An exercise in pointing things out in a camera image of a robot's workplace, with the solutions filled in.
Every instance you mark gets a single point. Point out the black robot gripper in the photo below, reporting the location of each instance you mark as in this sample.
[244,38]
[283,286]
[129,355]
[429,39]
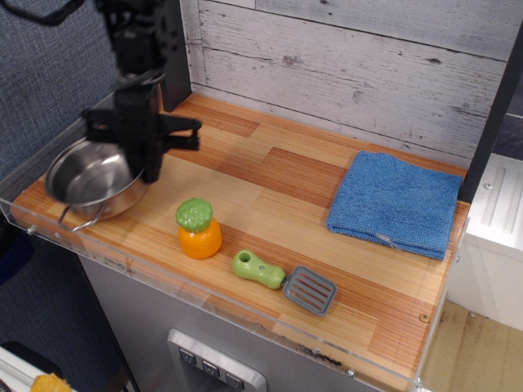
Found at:
[135,123]

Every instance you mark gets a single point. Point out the stainless steel pot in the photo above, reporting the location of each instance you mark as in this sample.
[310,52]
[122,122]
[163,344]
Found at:
[93,181]

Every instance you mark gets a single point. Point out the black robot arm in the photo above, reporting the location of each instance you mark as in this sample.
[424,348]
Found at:
[49,63]

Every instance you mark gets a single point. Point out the folded blue towel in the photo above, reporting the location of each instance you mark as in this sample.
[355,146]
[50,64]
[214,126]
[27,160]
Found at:
[385,200]

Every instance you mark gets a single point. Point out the orange green toy pineapple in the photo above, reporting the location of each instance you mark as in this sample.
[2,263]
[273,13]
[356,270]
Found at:
[199,232]

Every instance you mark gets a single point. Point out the clear acrylic edge guard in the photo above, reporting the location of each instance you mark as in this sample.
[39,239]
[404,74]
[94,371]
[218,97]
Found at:
[230,248]

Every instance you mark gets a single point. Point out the silver toy kitchen cabinet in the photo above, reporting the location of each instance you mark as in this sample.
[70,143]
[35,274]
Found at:
[194,326]

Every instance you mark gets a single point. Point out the green grey toy spatula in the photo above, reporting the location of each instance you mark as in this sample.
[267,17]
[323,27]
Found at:
[303,287]

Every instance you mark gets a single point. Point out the silver button control panel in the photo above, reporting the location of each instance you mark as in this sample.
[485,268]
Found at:
[200,367]

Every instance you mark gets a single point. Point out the yellow black object corner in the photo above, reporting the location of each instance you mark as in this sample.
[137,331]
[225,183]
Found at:
[42,383]

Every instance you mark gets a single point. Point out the white grooved side unit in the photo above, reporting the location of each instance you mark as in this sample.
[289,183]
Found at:
[487,278]

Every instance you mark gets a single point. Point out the black left vertical post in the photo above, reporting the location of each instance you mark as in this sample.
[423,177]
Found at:
[176,85]

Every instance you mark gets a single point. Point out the black vertical post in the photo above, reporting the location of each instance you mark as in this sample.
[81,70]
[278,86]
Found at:
[499,108]
[176,85]

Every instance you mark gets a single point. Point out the black right vertical post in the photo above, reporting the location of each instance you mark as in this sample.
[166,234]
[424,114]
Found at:
[499,108]

